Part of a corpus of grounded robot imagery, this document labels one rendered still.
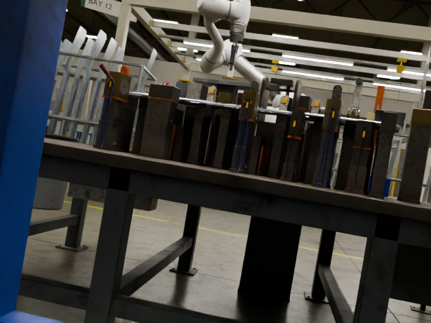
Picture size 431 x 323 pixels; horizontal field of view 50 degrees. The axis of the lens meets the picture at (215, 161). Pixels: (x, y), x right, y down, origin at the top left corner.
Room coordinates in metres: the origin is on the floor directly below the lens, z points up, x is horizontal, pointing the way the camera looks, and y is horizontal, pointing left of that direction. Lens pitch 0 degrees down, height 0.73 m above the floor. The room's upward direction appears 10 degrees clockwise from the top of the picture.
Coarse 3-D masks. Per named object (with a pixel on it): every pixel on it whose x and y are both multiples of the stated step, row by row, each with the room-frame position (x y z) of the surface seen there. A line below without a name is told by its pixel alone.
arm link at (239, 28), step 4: (232, 24) 2.54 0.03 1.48; (236, 24) 2.52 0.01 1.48; (240, 24) 2.52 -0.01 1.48; (244, 24) 2.54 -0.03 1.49; (232, 28) 2.53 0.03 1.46; (236, 28) 2.52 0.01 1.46; (240, 28) 2.52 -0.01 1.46; (244, 28) 2.54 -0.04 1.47; (232, 32) 2.54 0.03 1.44; (236, 32) 2.53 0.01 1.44; (240, 32) 2.52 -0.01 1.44; (244, 32) 2.55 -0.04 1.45
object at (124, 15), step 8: (120, 8) 8.43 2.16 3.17; (128, 8) 8.41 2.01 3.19; (120, 16) 8.42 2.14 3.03; (128, 16) 8.46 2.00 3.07; (120, 24) 8.42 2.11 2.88; (128, 24) 8.53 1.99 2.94; (120, 32) 8.41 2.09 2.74; (120, 40) 8.41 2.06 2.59; (112, 56) 8.42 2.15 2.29; (120, 64) 8.46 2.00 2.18
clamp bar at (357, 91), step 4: (356, 80) 2.14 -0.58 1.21; (360, 80) 2.13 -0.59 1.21; (356, 84) 2.16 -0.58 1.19; (360, 84) 2.17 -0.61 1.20; (356, 88) 2.17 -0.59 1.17; (360, 88) 2.15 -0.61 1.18; (356, 92) 2.17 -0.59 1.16; (360, 92) 2.15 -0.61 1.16; (352, 96) 2.16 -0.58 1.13; (356, 96) 2.16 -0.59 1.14; (360, 96) 2.16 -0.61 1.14; (352, 100) 2.15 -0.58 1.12; (356, 100) 2.16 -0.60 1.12; (352, 104) 2.15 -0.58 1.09; (356, 104) 2.15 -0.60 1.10; (356, 112) 2.14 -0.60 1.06
